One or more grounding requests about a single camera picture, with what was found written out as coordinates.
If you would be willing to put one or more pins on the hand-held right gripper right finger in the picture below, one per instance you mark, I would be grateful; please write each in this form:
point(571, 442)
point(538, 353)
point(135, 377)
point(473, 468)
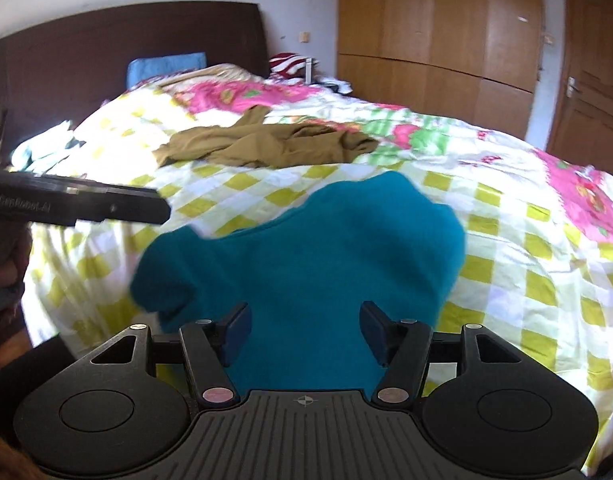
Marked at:
point(374, 332)

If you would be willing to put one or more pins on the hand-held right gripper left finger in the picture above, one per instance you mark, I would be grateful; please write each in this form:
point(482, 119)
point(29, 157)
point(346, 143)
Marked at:
point(239, 332)

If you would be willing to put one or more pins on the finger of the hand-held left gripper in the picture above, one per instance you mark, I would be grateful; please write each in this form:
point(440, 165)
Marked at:
point(136, 207)

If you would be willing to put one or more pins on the teal fleece jacket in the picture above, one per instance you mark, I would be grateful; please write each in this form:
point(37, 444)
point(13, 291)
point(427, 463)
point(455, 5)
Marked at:
point(306, 260)

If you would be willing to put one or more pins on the person's right forearm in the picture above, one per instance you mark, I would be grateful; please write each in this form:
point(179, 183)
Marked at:
point(1, 460)

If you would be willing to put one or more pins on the person's left forearm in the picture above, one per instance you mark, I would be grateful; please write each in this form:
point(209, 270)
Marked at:
point(6, 270)

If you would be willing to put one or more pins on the white teal clothes pile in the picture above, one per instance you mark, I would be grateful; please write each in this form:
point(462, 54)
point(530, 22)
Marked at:
point(46, 147)

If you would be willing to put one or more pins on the olive brown garment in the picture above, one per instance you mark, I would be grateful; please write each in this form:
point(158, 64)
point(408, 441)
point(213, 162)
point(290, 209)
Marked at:
point(246, 145)

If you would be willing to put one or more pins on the blue pillow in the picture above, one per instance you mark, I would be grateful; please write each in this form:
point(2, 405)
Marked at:
point(166, 67)

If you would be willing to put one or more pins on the dark wooden headboard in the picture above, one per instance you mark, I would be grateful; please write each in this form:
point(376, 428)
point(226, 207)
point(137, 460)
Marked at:
point(86, 60)

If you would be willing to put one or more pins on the beige pillow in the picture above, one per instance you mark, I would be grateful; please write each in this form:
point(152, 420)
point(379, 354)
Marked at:
point(211, 72)

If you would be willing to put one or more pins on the printed checkered blanket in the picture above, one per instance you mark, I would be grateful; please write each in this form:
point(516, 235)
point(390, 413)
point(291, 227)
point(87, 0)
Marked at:
point(511, 240)

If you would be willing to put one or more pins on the red white striped cloth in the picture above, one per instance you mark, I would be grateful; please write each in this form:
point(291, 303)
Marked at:
point(286, 66)

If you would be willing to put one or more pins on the metal bottle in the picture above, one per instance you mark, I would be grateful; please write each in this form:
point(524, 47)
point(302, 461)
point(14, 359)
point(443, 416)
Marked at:
point(309, 71)

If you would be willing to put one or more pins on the white cloth pile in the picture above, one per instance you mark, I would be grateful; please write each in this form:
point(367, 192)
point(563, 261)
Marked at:
point(334, 84)

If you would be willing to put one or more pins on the wooden wardrobe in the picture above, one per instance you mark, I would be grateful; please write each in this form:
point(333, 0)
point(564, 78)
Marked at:
point(436, 35)

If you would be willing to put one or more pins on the wooden door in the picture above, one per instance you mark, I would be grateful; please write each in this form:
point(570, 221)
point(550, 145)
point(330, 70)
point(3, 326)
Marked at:
point(591, 85)

